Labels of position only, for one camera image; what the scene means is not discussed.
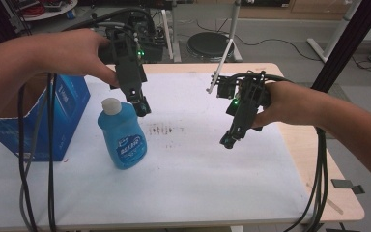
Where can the blue bottle with white cap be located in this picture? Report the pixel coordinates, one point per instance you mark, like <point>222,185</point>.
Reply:
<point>124,135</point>

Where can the white round table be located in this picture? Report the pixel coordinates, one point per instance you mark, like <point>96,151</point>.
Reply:
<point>50,9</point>

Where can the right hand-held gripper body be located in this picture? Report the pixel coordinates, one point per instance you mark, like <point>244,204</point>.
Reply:
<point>246,103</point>

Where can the white table mat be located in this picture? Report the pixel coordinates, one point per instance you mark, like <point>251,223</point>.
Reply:
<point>186,180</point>

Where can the black tape piece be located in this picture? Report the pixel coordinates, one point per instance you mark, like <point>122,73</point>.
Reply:
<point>348,186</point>

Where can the black round stool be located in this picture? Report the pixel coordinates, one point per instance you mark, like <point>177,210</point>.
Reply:
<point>210,45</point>

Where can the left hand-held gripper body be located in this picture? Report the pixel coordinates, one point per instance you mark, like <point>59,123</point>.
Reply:
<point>127,69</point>

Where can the white thin rod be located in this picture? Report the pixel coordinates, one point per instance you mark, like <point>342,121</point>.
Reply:
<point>220,66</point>

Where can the white desk leg frame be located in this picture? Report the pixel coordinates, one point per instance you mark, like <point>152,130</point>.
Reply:
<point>170,32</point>

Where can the black metal stand post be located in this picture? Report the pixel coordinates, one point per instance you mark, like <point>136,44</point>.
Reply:
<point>348,45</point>

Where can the blue cardboard box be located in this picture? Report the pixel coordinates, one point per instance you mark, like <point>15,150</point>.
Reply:
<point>61,119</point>

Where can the person's left hand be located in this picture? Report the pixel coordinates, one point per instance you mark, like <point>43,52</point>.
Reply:
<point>74,54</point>

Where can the white metal stand leg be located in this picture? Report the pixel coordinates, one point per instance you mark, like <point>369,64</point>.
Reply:
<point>333,32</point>

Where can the person's right hand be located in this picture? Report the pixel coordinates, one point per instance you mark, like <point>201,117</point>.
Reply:
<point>281,101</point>

